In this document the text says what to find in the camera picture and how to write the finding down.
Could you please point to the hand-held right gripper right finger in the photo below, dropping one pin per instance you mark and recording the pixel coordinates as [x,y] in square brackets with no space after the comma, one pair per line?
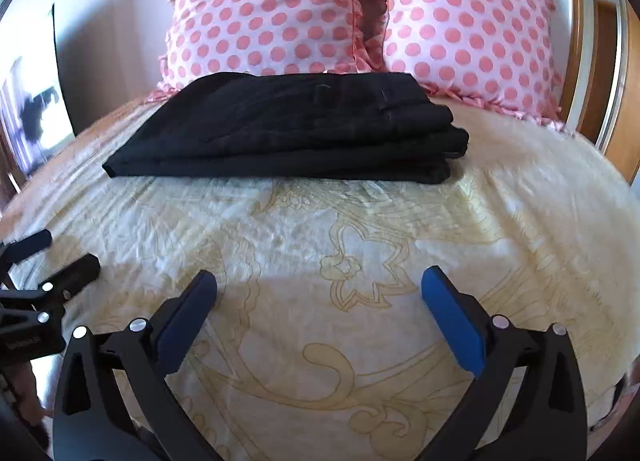
[452,321]

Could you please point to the black pants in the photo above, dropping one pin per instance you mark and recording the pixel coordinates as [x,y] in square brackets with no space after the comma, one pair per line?
[300,141]

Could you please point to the small pink polka dot pillow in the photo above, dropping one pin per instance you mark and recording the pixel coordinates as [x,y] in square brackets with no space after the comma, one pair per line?
[465,31]

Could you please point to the wooden door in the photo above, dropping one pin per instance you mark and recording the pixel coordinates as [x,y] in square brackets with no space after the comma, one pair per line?
[606,66]

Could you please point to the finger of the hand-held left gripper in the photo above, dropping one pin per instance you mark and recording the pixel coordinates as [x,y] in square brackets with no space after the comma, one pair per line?
[75,273]
[32,243]

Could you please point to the large pink polka dot pillow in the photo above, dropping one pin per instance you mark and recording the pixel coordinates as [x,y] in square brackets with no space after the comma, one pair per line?
[260,6]

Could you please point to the person's left hand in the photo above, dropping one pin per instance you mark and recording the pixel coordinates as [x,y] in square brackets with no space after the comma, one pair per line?
[27,391]

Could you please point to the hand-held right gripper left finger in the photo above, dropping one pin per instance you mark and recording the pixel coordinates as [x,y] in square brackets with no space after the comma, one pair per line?
[182,326]

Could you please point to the wooden door frame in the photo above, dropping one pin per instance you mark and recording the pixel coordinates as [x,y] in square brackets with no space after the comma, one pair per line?
[572,41]

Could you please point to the cream patterned bedsheet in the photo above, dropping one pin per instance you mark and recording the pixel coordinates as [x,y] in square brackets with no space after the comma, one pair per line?
[400,221]

